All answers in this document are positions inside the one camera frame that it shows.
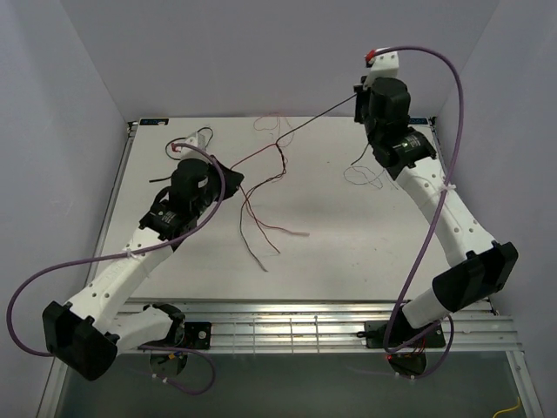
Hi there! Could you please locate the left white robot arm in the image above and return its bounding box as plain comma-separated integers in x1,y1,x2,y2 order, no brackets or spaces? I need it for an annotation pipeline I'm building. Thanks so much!
43,158,245,381

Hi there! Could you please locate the left blue corner label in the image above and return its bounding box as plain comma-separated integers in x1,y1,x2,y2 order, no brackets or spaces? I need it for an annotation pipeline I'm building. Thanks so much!
139,118,169,126

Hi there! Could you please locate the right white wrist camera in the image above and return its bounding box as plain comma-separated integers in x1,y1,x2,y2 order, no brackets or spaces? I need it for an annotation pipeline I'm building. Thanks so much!
362,48,399,89

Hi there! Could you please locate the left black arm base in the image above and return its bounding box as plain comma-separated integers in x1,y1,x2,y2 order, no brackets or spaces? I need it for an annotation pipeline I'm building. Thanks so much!
147,321,212,378

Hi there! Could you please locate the aluminium rail frame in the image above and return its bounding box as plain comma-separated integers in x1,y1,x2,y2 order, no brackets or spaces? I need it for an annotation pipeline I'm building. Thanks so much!
37,117,545,418

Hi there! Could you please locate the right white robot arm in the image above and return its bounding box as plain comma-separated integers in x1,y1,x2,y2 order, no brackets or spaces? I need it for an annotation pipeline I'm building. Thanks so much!
355,77,519,346

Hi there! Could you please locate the yellow wire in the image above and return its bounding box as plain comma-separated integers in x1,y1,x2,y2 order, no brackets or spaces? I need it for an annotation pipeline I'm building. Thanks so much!
493,396,521,418

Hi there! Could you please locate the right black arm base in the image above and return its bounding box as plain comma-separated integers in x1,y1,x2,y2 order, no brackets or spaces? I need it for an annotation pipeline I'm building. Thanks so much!
356,320,447,379

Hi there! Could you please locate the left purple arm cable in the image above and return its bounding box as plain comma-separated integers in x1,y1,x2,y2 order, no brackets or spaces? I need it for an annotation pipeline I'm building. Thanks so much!
6,142,227,395

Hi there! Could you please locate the red black paired wire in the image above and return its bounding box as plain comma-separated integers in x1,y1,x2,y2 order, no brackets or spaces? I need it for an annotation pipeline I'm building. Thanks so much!
230,98,362,273

